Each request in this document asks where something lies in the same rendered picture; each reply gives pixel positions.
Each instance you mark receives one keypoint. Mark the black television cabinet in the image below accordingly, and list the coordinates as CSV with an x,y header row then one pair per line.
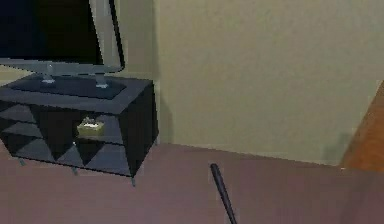
x,y
138,126

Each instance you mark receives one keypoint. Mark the yellow tissue box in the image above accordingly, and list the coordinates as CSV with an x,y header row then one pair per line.
x,y
90,128

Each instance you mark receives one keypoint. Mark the black flat television set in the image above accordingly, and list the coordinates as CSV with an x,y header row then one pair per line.
x,y
50,30

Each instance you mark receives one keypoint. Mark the brown wooden door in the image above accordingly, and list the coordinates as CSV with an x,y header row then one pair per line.
x,y
368,143

